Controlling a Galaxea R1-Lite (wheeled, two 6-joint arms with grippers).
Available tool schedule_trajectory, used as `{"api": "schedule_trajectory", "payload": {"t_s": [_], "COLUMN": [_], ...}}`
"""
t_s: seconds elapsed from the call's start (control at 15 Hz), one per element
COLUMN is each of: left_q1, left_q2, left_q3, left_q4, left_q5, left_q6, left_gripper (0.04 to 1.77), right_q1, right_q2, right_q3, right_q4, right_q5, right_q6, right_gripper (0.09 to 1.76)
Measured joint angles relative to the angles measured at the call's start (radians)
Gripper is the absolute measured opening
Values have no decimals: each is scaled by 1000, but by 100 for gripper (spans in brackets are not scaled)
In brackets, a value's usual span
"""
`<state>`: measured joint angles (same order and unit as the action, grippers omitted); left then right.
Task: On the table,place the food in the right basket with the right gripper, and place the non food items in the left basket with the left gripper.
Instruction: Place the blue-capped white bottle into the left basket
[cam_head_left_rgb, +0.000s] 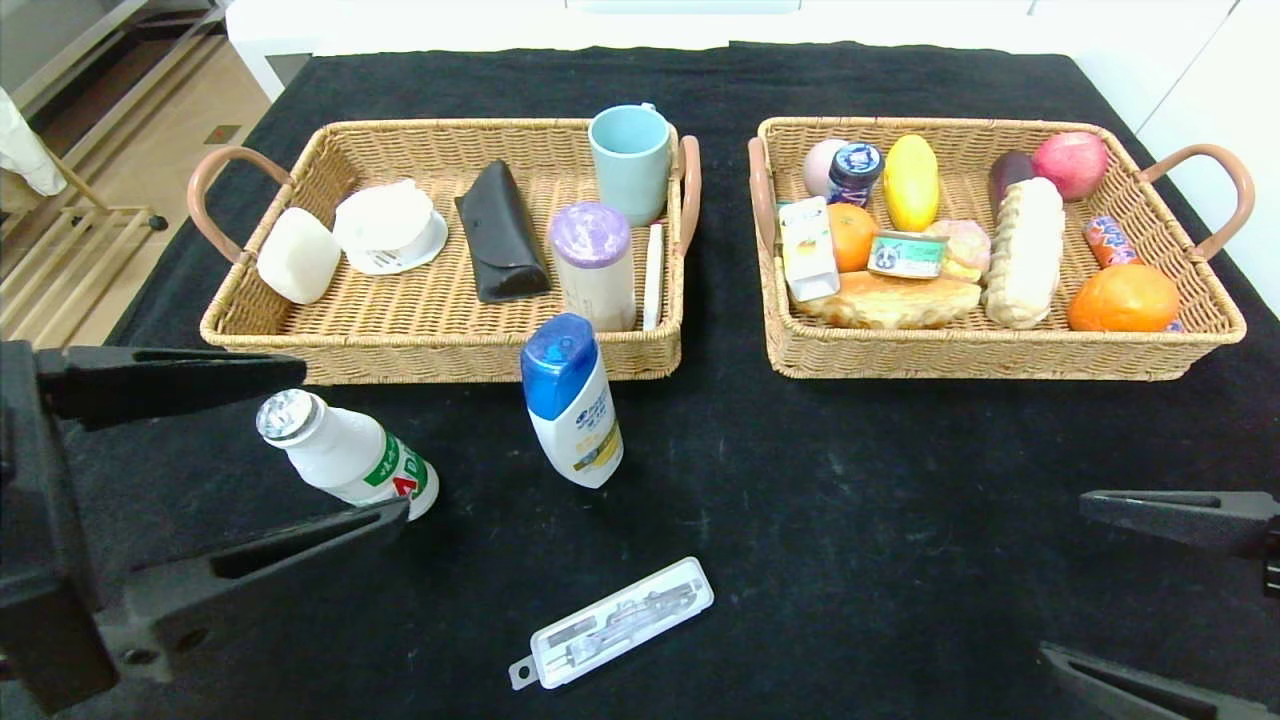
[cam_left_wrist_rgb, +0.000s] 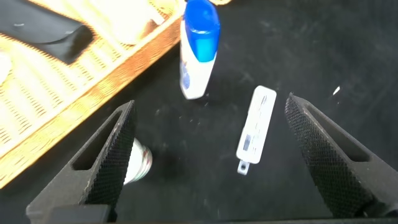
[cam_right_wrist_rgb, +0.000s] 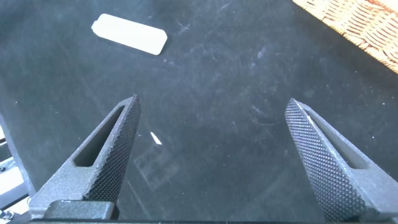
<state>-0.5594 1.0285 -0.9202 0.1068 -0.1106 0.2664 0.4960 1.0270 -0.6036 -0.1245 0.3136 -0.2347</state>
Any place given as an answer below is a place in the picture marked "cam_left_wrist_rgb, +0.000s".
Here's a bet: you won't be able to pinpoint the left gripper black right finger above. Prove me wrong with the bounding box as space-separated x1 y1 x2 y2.
284 92 398 219

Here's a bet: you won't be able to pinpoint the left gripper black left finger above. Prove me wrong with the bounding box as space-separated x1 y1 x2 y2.
26 100 138 220

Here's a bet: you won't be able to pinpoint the white shampoo bottle blue cap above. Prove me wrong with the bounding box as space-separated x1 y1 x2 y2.
179 0 221 101

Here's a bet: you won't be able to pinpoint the white milk drink bottle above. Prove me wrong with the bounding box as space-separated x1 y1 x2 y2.
123 138 154 185

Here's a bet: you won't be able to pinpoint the clear plastic toothbrush case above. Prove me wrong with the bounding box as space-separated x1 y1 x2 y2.
235 85 278 176

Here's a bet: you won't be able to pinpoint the white canister purple lid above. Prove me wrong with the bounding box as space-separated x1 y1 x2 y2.
90 0 165 45

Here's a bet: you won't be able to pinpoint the black glasses pouch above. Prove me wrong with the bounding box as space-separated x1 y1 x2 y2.
0 0 95 65

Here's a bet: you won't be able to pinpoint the wicker basket brown handles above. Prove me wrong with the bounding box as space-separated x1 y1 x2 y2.
0 0 187 189

